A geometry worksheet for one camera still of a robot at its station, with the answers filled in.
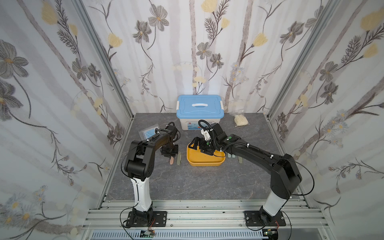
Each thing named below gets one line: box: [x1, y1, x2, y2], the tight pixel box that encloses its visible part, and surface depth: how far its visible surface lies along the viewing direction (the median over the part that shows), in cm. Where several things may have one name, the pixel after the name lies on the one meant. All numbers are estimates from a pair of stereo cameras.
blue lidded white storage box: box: [176, 94, 225, 130], surface depth 106 cm
